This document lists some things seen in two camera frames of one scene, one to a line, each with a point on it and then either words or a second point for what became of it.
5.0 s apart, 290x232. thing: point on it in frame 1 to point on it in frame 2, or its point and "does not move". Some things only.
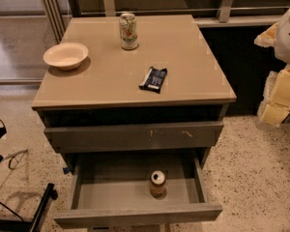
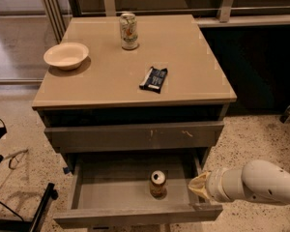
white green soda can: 129,31 does not move
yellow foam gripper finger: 268,38 to 221,184
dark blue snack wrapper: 154,79 does not move
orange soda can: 158,184 does not move
